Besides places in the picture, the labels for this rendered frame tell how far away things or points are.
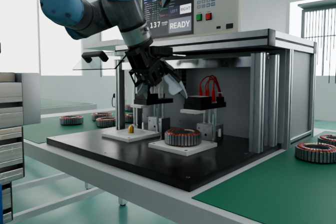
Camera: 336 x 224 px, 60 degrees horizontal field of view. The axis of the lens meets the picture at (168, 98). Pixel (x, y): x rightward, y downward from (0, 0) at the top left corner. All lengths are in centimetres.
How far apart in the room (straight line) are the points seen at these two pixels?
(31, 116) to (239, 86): 72
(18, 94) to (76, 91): 557
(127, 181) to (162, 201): 11
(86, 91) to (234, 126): 531
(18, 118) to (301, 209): 51
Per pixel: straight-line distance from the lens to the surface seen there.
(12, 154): 55
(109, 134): 104
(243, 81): 105
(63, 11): 62
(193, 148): 83
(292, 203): 62
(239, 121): 107
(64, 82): 598
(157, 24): 114
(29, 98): 55
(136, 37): 76
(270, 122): 95
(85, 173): 84
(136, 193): 68
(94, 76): 632
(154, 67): 78
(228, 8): 96
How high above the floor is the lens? 99
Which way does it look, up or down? 4 degrees down
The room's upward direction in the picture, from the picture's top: straight up
